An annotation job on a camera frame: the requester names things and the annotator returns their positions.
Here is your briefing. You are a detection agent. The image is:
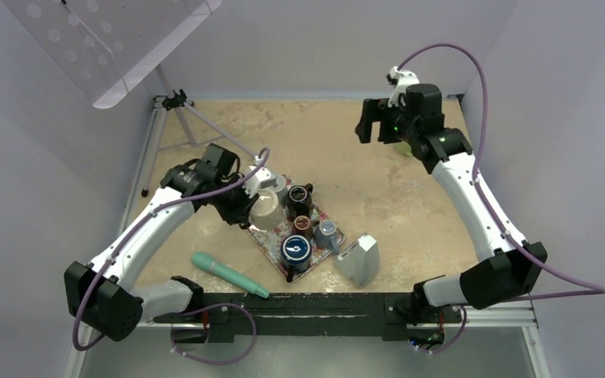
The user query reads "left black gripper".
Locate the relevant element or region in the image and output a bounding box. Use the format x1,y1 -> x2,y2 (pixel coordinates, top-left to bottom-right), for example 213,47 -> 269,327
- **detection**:
212,174 -> 259,225

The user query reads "aluminium frame rail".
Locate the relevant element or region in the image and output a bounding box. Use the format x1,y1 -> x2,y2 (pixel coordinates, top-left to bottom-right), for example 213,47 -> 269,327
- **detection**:
65,302 -> 550,377

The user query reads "purple cable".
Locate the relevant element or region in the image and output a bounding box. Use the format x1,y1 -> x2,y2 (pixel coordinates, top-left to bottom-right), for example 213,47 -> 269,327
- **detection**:
72,147 -> 272,365
397,43 -> 605,356

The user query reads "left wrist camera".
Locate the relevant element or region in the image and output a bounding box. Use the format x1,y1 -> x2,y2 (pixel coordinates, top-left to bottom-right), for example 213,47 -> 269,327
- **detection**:
243,165 -> 277,198

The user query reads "blue-grey small mug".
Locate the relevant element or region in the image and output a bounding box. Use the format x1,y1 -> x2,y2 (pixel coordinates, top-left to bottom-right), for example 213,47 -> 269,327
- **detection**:
314,220 -> 340,255

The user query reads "perforated clear panel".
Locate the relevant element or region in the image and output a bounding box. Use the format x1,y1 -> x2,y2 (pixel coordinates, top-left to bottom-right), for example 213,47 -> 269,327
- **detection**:
4,0 -> 221,109

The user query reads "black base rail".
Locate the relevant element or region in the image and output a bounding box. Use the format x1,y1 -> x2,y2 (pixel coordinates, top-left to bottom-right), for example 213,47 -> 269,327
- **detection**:
153,292 -> 462,343

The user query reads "silver tripod stand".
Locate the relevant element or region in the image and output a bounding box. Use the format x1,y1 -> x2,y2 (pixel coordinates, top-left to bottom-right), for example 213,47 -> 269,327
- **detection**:
140,65 -> 259,198

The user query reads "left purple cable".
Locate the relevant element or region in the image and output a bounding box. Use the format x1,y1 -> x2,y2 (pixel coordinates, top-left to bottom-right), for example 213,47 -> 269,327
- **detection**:
72,147 -> 272,365

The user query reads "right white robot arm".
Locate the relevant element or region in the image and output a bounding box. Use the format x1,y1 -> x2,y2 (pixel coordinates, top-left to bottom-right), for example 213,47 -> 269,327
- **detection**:
354,83 -> 547,321

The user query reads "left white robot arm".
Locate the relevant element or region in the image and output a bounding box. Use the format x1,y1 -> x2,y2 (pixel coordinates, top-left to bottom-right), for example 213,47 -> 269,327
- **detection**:
63,143 -> 270,351

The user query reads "brown small mug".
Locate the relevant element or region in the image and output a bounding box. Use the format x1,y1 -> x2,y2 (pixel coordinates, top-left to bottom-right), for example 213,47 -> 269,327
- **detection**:
291,215 -> 319,241

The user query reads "light green mug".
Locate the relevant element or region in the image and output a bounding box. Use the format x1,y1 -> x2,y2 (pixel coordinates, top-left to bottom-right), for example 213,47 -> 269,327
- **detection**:
394,142 -> 413,158

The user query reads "dark blue mug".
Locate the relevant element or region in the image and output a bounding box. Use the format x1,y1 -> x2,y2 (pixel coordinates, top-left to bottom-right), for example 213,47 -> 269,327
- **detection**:
280,235 -> 313,283

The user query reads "grey mug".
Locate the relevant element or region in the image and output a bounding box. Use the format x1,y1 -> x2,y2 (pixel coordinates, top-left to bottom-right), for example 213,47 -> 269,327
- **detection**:
273,175 -> 289,206

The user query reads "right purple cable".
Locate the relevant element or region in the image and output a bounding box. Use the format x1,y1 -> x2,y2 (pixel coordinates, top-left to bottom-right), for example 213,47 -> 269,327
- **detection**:
397,43 -> 605,356

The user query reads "floral tray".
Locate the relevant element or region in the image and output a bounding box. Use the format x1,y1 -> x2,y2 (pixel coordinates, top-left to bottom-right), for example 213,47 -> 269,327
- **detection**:
247,203 -> 345,283

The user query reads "silver wedge box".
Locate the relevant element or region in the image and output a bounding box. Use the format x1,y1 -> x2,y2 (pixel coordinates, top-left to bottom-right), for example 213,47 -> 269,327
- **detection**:
333,233 -> 380,289

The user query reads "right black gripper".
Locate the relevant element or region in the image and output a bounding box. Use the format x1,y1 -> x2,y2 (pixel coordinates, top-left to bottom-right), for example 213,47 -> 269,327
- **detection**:
355,98 -> 419,144

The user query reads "teal cylindrical bottle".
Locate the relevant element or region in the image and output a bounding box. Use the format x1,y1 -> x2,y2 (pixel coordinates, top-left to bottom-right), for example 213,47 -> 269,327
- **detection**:
191,252 -> 270,298

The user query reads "cream mug black handle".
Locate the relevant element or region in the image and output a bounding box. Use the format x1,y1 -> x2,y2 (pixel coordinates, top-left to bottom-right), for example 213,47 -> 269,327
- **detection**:
249,188 -> 284,232

